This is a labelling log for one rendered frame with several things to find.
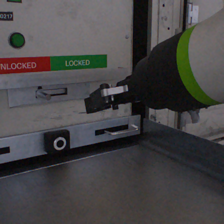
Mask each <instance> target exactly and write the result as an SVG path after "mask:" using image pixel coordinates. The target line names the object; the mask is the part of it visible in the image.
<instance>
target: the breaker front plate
mask: <svg viewBox="0 0 224 224"><path fill-rule="evenodd" d="M0 12H12V13H13V21H4V20H0V58H24V57H52V56H80V55H107V67H104V68H89V69H73V70H58V71H42V72H27V73H11V74H0V76H14V75H29V74H44V73H59V72H73V71H88V70H103V69H118V67H124V68H128V73H127V76H130V75H132V35H133V0H22V3H19V2H7V0H0ZM13 33H21V34H22V35H23V36H24V39H25V43H24V45H23V46H22V47H21V48H15V47H13V46H12V45H11V44H10V41H9V37H10V35H11V34H13ZM124 79H125V78H121V79H110V80H100V81H89V82H78V83H67V84H56V85H45V86H41V87H42V89H41V90H53V89H62V88H66V94H63V95H54V96H51V99H50V100H45V99H43V98H41V99H39V98H36V92H35V91H38V90H39V89H38V86H34V87H23V88H12V89H1V90H0V137H4V136H10V135H15V134H21V133H30V132H35V131H41V130H47V129H52V128H58V127H64V126H70V125H76V124H81V123H87V122H92V121H98V120H104V119H112V118H118V117H124V116H130V115H131V103H128V104H126V105H124V104H119V105H118V107H119V109H116V110H113V108H112V105H111V108H108V109H105V110H102V111H98V112H95V113H90V114H87V112H86V106H85V101H84V99H86V98H88V97H90V94H91V93H92V92H93V91H96V90H97V89H98V88H100V85H101V84H103V83H106V84H108V85H109V84H112V88H114V87H116V86H117V83H118V82H119V81H122V80H124Z"/></svg>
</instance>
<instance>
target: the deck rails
mask: <svg viewBox="0 0 224 224"><path fill-rule="evenodd" d="M140 145H142V146H144V147H146V148H149V149H151V150H153V151H155V152H157V153H160V154H162V155H163V156H166V157H168V158H170V159H172V160H174V161H176V162H179V163H181V164H184V165H186V166H188V167H190V168H192V169H194V170H196V171H198V172H200V173H203V174H204V175H208V176H210V177H212V178H214V179H216V180H218V181H220V182H222V183H224V145H223V144H220V143H217V142H215V141H212V140H209V139H206V138H203V137H201V136H198V135H195V134H192V133H188V132H185V131H182V130H179V129H176V128H174V127H171V126H168V125H165V124H162V123H159V122H156V121H153V120H149V142H145V143H141V144H140Z"/></svg>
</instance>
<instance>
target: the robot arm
mask: <svg viewBox="0 0 224 224"><path fill-rule="evenodd" d="M99 86H100V88H98V89H97V90H95V91H93V92H92V93H90V94H89V96H90V97H87V98H85V99H84V103H85V108H86V113H87V114H92V113H96V112H100V111H103V110H106V109H109V108H111V107H112V110H118V109H119V105H127V104H128V103H138V102H142V103H143V104H144V105H146V106H147V107H148V108H151V109H154V110H162V109H169V110H171V111H174V112H177V113H180V114H182V113H183V112H188V113H189V115H190V117H191V120H192V121H191V122H192V124H195V123H200V122H201V121H200V116H199V113H200V110H201V109H202V108H205V109H207V108H208V107H210V106H214V105H221V104H224V8H222V9H220V10H219V11H217V12H216V13H215V14H214V15H212V16H210V17H209V18H207V19H205V20H203V21H201V22H199V23H197V24H195V25H193V26H191V27H189V28H188V29H186V30H184V31H181V30H180V28H176V29H175V35H174V36H172V37H170V38H168V39H166V40H164V41H162V42H161V43H159V44H157V45H156V46H155V47H154V48H153V49H152V50H151V52H150V54H149V56H147V57H145V58H143V59H142V60H141V61H140V62H138V63H137V65H136V66H135V68H134V71H133V75H130V76H127V77H126V78H125V79H123V80H121V81H119V82H117V84H116V87H112V84H107V83H102V84H101V85H99ZM111 105H112V106H111Z"/></svg>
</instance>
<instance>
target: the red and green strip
mask: <svg viewBox="0 0 224 224"><path fill-rule="evenodd" d="M96 68H107V54H94V55H67V56H39V57H11V58H0V75H3V74H19V73H34V72H49V71H65V70H80V69H96Z"/></svg>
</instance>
